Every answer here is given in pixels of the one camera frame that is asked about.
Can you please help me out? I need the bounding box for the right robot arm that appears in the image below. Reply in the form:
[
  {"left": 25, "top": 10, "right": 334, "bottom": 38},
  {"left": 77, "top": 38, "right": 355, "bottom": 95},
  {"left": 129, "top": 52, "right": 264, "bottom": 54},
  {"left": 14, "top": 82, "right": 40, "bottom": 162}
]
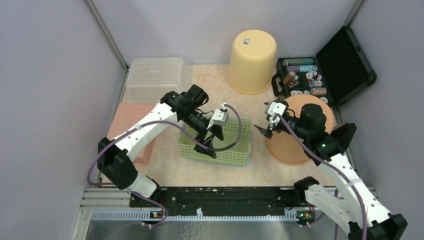
[{"left": 259, "top": 94, "right": 408, "bottom": 240}]

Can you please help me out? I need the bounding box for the black open tool case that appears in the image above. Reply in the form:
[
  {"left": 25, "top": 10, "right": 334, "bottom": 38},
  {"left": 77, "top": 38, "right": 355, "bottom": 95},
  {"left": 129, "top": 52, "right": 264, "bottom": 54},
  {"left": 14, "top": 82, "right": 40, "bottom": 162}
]
[{"left": 271, "top": 26, "right": 377, "bottom": 107}]

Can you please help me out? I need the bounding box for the pink plastic basket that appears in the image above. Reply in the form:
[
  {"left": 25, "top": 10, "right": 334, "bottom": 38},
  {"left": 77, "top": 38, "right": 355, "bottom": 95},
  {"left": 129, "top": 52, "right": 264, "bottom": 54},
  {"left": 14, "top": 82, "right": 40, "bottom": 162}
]
[{"left": 106, "top": 102, "right": 156, "bottom": 167}]

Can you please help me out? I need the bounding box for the purple cable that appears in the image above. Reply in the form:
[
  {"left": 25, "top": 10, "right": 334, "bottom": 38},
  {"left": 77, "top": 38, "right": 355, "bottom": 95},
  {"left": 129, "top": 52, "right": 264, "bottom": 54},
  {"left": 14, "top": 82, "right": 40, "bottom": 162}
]
[
  {"left": 273, "top": 113, "right": 369, "bottom": 240},
  {"left": 86, "top": 103, "right": 244, "bottom": 229}
]

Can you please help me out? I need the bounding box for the yellow capybara bucket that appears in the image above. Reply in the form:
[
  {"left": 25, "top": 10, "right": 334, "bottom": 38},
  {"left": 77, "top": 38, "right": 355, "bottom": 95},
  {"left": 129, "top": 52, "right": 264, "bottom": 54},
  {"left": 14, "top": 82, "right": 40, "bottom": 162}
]
[{"left": 228, "top": 29, "right": 277, "bottom": 94}]

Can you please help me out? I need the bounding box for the blue basket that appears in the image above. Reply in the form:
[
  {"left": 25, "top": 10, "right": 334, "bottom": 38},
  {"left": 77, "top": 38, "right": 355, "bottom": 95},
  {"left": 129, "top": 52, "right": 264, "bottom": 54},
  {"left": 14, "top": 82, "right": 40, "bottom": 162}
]
[{"left": 245, "top": 130, "right": 254, "bottom": 165}]

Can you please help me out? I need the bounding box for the white mesh plastic basket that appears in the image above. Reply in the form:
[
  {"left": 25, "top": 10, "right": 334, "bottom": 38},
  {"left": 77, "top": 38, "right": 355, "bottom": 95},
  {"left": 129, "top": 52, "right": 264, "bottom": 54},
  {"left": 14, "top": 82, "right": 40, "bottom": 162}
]
[{"left": 124, "top": 57, "right": 193, "bottom": 105}]

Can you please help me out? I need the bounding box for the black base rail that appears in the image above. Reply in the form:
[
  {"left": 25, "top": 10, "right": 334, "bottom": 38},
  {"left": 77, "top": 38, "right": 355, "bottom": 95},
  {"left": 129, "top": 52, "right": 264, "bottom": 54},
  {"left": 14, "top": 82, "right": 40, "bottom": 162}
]
[{"left": 79, "top": 177, "right": 379, "bottom": 229}]

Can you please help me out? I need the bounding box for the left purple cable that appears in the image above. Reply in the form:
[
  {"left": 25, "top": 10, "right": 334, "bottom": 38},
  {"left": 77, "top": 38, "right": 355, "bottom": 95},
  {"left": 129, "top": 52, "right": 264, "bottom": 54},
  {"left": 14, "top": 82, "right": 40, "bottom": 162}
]
[{"left": 86, "top": 103, "right": 244, "bottom": 229}]

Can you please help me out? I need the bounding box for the orange capybara bucket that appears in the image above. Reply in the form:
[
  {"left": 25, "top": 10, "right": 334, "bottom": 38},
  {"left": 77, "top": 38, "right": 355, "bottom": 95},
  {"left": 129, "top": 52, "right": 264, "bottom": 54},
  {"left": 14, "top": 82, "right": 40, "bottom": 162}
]
[{"left": 265, "top": 94, "right": 335, "bottom": 165}]

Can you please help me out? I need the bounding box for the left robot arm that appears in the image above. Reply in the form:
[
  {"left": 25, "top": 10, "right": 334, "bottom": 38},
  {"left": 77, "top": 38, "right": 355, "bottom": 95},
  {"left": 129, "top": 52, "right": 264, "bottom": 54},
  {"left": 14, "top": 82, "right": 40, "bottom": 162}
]
[{"left": 96, "top": 84, "right": 229, "bottom": 207}]

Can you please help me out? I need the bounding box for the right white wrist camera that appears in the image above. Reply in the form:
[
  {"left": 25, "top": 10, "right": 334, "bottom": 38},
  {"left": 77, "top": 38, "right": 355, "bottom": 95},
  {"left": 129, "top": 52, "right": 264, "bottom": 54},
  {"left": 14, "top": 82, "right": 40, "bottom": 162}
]
[{"left": 265, "top": 101, "right": 289, "bottom": 130}]

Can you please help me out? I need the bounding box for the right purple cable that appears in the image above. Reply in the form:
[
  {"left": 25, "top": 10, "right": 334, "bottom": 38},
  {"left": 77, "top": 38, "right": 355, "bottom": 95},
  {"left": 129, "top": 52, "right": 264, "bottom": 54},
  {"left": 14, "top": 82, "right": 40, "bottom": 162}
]
[{"left": 273, "top": 113, "right": 369, "bottom": 240}]

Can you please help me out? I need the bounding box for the green plastic basket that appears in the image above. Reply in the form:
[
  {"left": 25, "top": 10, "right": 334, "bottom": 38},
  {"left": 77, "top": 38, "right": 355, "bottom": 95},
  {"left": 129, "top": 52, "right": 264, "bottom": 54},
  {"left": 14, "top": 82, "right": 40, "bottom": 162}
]
[{"left": 177, "top": 117, "right": 253, "bottom": 167}]

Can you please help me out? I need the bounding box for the brown cylinder in case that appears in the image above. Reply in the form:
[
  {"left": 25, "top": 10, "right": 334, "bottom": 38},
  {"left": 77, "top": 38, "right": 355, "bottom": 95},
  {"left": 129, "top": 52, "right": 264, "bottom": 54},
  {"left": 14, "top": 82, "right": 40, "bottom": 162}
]
[{"left": 282, "top": 71, "right": 296, "bottom": 85}]

